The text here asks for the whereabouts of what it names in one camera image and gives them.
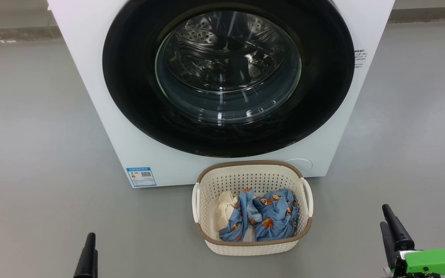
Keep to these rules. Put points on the cream perforated laundry basket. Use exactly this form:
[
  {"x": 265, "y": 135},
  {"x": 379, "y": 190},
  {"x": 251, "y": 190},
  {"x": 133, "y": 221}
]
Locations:
[{"x": 207, "y": 208}]

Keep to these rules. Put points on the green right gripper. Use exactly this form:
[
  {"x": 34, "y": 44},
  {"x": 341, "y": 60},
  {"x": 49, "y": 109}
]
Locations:
[{"x": 435, "y": 262}]

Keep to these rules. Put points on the white washing machine body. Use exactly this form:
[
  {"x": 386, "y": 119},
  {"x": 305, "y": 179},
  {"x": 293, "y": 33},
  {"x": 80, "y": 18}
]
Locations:
[{"x": 91, "y": 77}]

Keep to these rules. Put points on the blue energy label sticker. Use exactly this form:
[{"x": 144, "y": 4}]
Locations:
[{"x": 141, "y": 177}]

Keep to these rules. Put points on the round glass washer door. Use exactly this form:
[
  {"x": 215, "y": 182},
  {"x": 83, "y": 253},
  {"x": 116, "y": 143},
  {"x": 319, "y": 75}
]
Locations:
[{"x": 129, "y": 77}]

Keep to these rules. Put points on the round white filter cover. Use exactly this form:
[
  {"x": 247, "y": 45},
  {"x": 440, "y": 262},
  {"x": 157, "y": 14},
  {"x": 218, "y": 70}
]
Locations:
[{"x": 304, "y": 162}]

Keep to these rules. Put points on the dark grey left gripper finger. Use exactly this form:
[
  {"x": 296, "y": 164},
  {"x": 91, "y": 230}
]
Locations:
[
  {"x": 86, "y": 258},
  {"x": 96, "y": 266}
]

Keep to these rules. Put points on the blue and cream printed garment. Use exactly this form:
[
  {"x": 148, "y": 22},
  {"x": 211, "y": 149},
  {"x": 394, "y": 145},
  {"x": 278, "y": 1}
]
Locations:
[{"x": 235, "y": 226}]

